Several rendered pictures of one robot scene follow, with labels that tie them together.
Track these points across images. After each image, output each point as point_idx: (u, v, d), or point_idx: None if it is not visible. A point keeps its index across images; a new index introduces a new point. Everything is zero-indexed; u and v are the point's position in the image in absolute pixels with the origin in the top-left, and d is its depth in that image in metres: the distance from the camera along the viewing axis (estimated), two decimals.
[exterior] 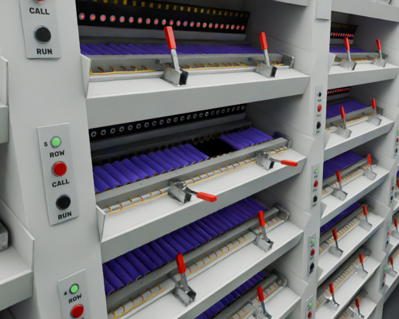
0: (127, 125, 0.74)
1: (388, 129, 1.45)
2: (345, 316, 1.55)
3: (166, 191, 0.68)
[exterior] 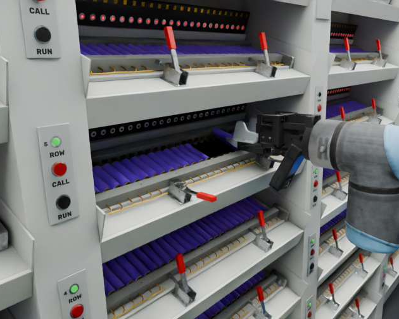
0: (127, 125, 0.74)
1: None
2: (345, 316, 1.55)
3: (166, 191, 0.68)
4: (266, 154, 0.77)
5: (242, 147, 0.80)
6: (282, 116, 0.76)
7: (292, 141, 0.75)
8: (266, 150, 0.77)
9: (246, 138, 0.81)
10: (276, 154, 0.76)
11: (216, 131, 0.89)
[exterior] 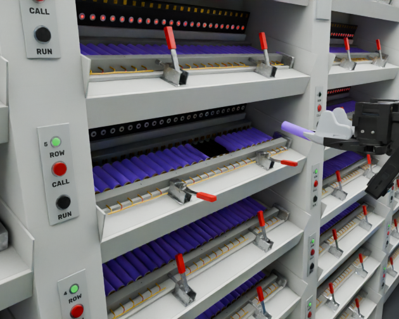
0: (127, 125, 0.74)
1: None
2: (345, 316, 1.55)
3: (166, 191, 0.68)
4: (367, 153, 0.61)
5: (332, 143, 0.64)
6: (390, 105, 0.60)
7: None
8: (366, 149, 0.61)
9: (335, 133, 0.65)
10: (380, 153, 0.60)
11: (218, 141, 0.89)
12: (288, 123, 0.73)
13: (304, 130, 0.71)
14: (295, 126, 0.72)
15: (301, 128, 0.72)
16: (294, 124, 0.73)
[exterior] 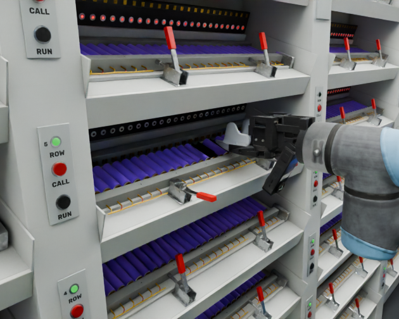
0: (127, 125, 0.74)
1: None
2: (345, 316, 1.55)
3: (166, 191, 0.68)
4: (259, 157, 0.75)
5: (234, 150, 0.77)
6: (275, 118, 0.73)
7: (285, 143, 0.72)
8: (259, 154, 0.75)
9: (238, 141, 0.78)
10: (269, 157, 0.74)
11: None
12: (205, 143, 0.86)
13: (217, 153, 0.84)
14: (210, 148, 0.85)
15: (215, 150, 0.85)
16: (209, 144, 0.86)
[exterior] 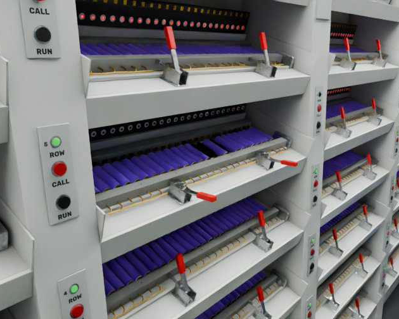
0: (127, 125, 0.74)
1: (388, 129, 1.45)
2: (345, 316, 1.55)
3: (166, 191, 0.68)
4: None
5: None
6: None
7: None
8: None
9: None
10: None
11: (218, 141, 0.89)
12: (205, 143, 0.86)
13: (217, 153, 0.84)
14: (210, 149, 0.85)
15: (215, 150, 0.85)
16: (209, 145, 0.86)
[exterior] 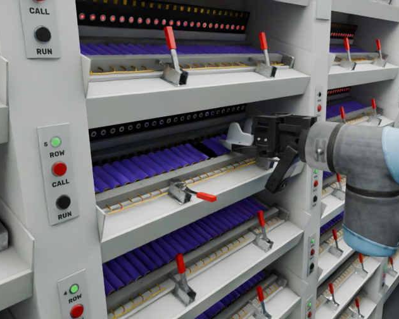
0: (127, 125, 0.74)
1: None
2: (345, 316, 1.55)
3: (166, 191, 0.68)
4: (262, 156, 0.76)
5: (237, 149, 0.78)
6: (278, 118, 0.74)
7: (288, 143, 0.74)
8: (262, 152, 0.76)
9: (240, 140, 0.80)
10: (272, 156, 0.75)
11: None
12: (205, 143, 0.86)
13: (217, 153, 0.84)
14: (210, 149, 0.85)
15: (215, 150, 0.85)
16: (209, 145, 0.86)
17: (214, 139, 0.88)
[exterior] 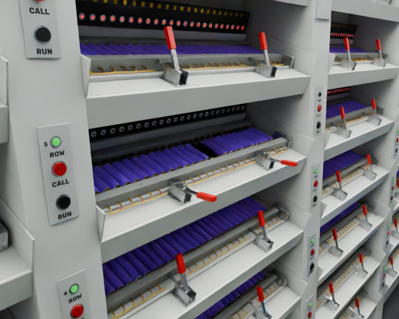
0: (127, 125, 0.74)
1: (388, 129, 1.45)
2: (345, 316, 1.55)
3: (166, 191, 0.68)
4: None
5: None
6: None
7: None
8: None
9: None
10: None
11: (218, 141, 0.89)
12: (205, 143, 0.86)
13: (217, 153, 0.84)
14: (210, 149, 0.85)
15: (215, 150, 0.85)
16: (209, 145, 0.86)
17: (214, 139, 0.88)
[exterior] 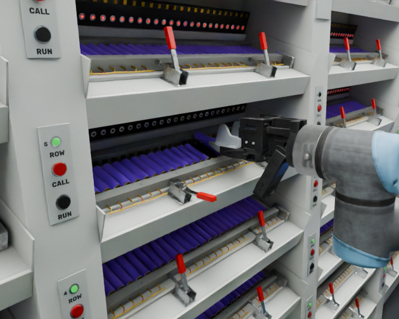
0: (127, 125, 0.74)
1: (388, 129, 1.45)
2: (345, 316, 1.55)
3: (166, 191, 0.68)
4: (249, 161, 0.73)
5: (225, 152, 0.75)
6: (266, 120, 0.71)
7: (276, 147, 0.70)
8: (249, 156, 0.73)
9: (229, 143, 0.77)
10: (259, 161, 0.72)
11: None
12: (205, 143, 0.86)
13: (217, 153, 0.84)
14: (210, 149, 0.85)
15: (215, 150, 0.85)
16: (209, 145, 0.86)
17: (214, 139, 0.88)
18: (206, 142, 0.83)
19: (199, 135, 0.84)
